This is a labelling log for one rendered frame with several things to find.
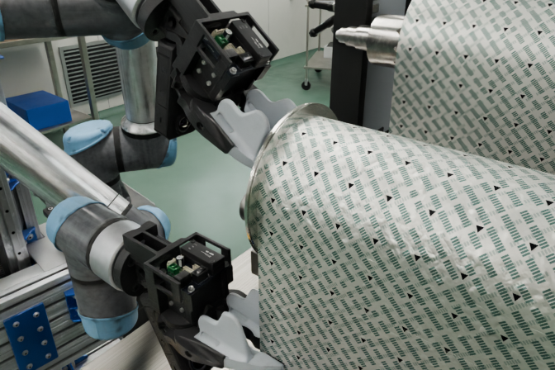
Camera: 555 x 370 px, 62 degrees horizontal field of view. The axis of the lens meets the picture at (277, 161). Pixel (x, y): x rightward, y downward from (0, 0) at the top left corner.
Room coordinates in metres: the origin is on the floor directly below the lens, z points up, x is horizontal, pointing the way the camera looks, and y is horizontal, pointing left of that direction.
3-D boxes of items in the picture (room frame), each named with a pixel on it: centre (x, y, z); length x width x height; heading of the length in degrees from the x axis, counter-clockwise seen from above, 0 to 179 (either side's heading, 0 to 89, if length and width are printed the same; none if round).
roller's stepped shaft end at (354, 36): (0.62, -0.11, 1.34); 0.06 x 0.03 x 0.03; 52
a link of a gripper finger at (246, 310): (0.35, 0.02, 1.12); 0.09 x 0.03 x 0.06; 53
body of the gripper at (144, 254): (0.40, 0.11, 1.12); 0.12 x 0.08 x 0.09; 52
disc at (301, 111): (0.37, -0.02, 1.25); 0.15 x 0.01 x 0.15; 142
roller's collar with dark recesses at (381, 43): (0.58, -0.15, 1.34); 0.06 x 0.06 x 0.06; 52
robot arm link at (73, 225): (0.50, 0.24, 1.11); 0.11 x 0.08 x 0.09; 52
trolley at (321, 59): (5.19, -0.64, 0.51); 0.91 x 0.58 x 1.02; 166
